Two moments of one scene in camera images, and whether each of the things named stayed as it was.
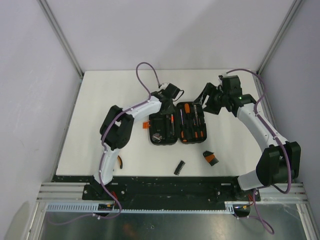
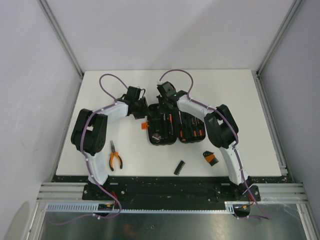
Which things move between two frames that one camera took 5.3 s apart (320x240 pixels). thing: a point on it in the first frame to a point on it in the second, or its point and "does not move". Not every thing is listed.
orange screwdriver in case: (182, 136) does not move
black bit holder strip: (179, 167) does not move
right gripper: (207, 90) to (162, 109)
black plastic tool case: (187, 124) does not move
